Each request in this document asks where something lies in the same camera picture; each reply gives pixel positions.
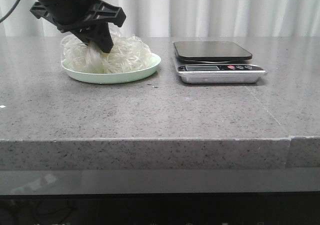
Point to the white pleated curtain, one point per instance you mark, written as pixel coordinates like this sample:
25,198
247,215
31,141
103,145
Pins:
220,18

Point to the light green round plate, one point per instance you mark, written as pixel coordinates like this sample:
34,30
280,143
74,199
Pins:
114,78

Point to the white vermicelli noodle bundle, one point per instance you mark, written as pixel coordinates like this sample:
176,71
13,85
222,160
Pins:
128,54

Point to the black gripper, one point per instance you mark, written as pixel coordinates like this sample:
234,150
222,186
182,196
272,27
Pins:
87,19

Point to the black silver kitchen scale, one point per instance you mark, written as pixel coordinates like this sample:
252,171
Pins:
214,62

